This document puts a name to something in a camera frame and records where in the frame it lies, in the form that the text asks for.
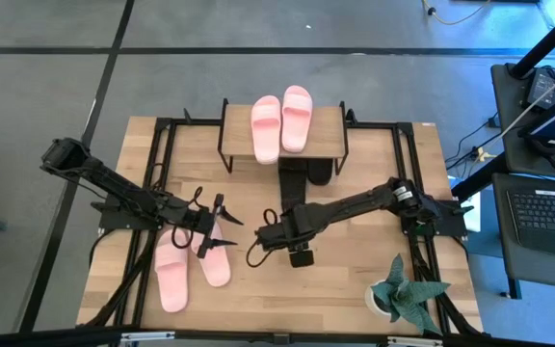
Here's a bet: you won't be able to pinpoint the wooden shelf with black frame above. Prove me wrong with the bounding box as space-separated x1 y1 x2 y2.
217 97 351 175

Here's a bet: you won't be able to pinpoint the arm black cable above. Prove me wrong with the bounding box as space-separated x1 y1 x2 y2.
170 185 205 251
246 207 279 269

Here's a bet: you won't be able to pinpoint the white plant pot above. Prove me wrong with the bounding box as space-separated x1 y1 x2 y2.
364 279 394 318

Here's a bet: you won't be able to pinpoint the black power adapter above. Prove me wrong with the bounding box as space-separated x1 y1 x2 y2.
526 67 555 111

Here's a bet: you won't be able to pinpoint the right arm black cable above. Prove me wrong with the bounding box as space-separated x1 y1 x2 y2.
246 207 279 269

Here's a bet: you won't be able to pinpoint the white paper sheet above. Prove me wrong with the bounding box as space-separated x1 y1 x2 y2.
462 200 482 233

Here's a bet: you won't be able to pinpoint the pink slide sandal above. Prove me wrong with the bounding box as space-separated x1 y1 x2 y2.
154 229 191 313
280 85 314 154
250 94 282 166
189 221 233 289

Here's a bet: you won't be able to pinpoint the black slide sandal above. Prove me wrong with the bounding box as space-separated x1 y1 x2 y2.
278 157 308 214
307 157 335 187

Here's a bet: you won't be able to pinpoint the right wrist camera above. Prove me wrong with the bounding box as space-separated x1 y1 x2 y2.
288 248 315 269

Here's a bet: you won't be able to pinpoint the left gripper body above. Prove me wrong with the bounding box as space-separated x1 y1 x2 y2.
179 194 225 247

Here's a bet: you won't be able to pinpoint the green potted plant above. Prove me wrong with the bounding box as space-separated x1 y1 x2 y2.
371 254 452 337

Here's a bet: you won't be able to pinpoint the black keyboard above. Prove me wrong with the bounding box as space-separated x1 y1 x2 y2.
506 187 555 259

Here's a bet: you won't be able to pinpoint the dark grey side desk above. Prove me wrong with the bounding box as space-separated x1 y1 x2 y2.
491 172 555 300
490 62 555 182

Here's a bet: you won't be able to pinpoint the black diagonal pole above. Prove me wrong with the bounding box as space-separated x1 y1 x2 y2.
508 0 555 81
450 152 510 202

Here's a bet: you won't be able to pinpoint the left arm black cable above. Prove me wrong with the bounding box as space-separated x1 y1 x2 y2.
170 185 205 251

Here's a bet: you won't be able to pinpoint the yellow floor cable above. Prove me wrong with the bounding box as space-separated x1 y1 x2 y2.
421 0 493 26

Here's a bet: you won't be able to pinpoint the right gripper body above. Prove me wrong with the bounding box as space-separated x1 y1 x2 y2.
256 215 315 253

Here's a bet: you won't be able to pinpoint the black rig crossbar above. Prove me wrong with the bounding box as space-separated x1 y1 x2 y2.
0 326 555 347

